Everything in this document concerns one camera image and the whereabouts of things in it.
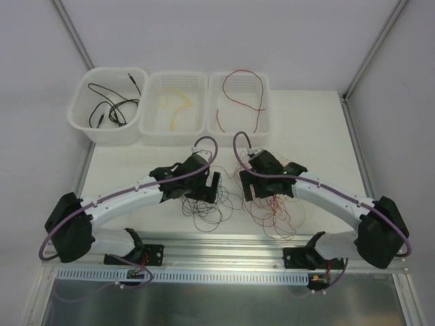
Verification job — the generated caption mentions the thin black wire bundle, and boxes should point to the thin black wire bundle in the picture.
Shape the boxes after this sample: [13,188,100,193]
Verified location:
[179,165,239,232]

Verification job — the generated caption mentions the thin coloured wires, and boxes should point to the thin coloured wires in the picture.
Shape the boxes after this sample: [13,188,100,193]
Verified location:
[230,154,307,240]

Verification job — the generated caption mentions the thick yellow wire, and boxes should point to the thick yellow wire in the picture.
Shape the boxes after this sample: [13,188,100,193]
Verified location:
[158,86,194,132]

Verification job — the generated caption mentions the thick red wire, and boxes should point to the thick red wire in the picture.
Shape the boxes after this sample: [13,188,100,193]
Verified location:
[215,69,266,134]

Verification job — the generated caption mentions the black usb cable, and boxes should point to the black usb cable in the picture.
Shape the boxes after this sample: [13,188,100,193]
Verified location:
[87,72,142,129]
[107,98,141,123]

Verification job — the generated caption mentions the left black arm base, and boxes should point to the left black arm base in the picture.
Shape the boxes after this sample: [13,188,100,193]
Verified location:
[103,244,164,266]

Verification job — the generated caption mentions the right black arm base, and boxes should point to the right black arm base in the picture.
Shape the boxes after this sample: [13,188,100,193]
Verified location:
[282,247,311,270]

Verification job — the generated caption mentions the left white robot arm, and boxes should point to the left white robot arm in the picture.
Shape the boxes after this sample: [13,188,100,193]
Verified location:
[44,149,219,265]

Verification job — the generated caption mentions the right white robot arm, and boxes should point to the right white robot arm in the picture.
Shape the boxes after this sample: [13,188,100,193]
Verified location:
[234,149,412,270]

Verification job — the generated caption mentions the right white mesh basket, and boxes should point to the right white mesh basket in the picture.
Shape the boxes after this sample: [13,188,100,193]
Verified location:
[206,69,273,147]

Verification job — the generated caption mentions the white mesh basket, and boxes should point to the white mesh basket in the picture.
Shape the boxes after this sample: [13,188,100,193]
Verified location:
[139,71,208,147]
[206,69,273,147]

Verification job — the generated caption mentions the middle white mesh basket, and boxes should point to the middle white mesh basket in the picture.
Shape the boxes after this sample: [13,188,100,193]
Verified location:
[139,71,208,147]

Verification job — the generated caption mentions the left white solid basket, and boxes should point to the left white solid basket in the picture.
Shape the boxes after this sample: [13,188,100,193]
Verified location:
[67,67,149,145]

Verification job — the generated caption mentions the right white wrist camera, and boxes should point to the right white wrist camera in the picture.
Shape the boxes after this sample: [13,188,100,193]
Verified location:
[246,147,263,159]

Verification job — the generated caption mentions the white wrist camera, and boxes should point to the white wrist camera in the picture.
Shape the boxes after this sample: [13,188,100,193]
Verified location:
[191,146,213,162]
[246,147,263,159]

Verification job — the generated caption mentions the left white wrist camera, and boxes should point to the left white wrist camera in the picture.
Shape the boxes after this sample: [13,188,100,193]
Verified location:
[191,146,213,162]

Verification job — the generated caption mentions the aluminium mounting rail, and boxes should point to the aluminium mounting rail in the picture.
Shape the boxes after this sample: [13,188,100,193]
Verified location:
[40,231,407,274]

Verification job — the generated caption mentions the white slotted cable duct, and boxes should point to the white slotted cable duct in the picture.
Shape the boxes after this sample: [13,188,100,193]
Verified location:
[56,268,309,286]

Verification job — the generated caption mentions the right aluminium frame post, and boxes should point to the right aluminium frame post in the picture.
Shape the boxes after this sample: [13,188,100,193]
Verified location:
[339,0,411,198]

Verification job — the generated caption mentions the aluminium frame post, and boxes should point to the aluminium frame post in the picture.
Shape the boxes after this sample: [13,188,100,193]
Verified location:
[339,0,411,198]
[50,0,95,71]

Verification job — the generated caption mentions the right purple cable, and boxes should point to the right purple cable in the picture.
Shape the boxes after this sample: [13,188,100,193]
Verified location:
[232,131,414,257]

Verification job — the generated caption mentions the left aluminium frame post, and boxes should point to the left aluminium frame post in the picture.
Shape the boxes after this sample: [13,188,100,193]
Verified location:
[50,0,95,71]

